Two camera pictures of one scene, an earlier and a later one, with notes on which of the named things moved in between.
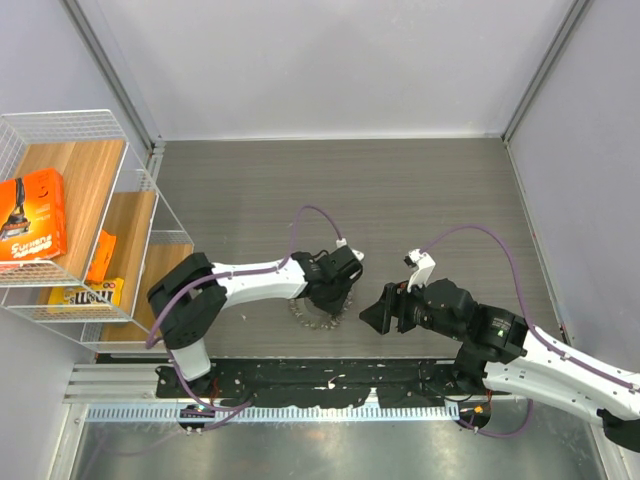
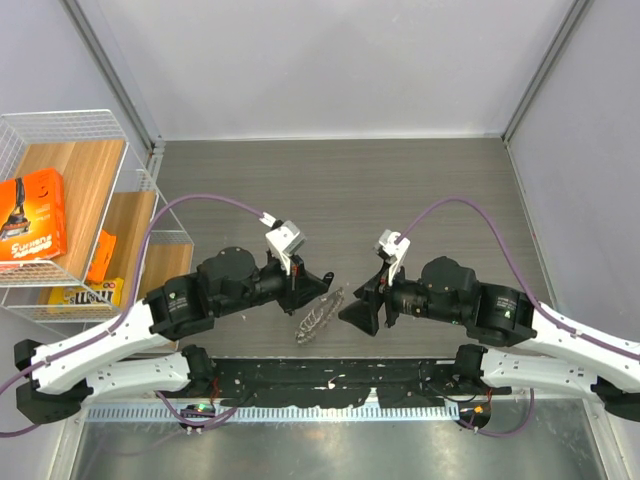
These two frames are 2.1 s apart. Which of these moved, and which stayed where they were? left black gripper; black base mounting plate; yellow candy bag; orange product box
Moved: left black gripper
Stayed: black base mounting plate; yellow candy bag; orange product box
